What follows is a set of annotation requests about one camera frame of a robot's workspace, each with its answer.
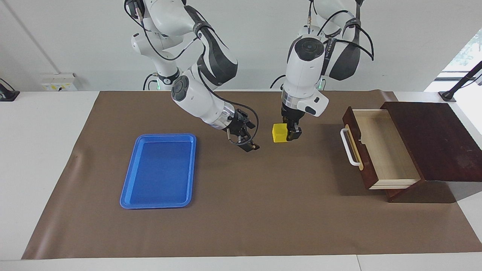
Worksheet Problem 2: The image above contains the brown table mat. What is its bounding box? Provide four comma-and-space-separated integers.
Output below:
21, 90, 482, 260

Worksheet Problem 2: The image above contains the dark wooden drawer cabinet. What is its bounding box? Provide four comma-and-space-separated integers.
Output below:
380, 102, 482, 203

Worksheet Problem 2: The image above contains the black clamp mount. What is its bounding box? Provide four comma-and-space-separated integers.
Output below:
0, 78, 20, 101

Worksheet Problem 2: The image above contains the wooden drawer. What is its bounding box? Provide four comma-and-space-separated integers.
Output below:
342, 107, 421, 190

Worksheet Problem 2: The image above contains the white drawer handle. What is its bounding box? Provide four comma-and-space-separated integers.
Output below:
340, 128, 361, 166

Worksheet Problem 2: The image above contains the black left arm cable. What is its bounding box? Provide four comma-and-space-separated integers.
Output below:
307, 0, 375, 61

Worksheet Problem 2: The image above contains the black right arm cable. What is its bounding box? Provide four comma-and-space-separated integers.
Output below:
124, 0, 260, 146

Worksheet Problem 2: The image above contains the blue plastic tray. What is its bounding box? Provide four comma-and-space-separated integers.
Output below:
120, 133, 197, 209

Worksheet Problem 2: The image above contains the window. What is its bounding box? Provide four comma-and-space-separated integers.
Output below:
441, 28, 482, 79

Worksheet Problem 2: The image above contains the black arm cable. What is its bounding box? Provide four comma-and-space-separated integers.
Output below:
307, 0, 375, 61
124, 0, 260, 146

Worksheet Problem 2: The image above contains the white wall socket box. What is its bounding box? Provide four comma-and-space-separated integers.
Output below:
41, 73, 78, 91

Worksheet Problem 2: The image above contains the yellow cube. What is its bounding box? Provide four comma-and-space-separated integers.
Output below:
272, 123, 288, 143

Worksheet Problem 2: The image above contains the black camera stand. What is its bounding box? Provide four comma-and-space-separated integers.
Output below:
439, 61, 482, 102

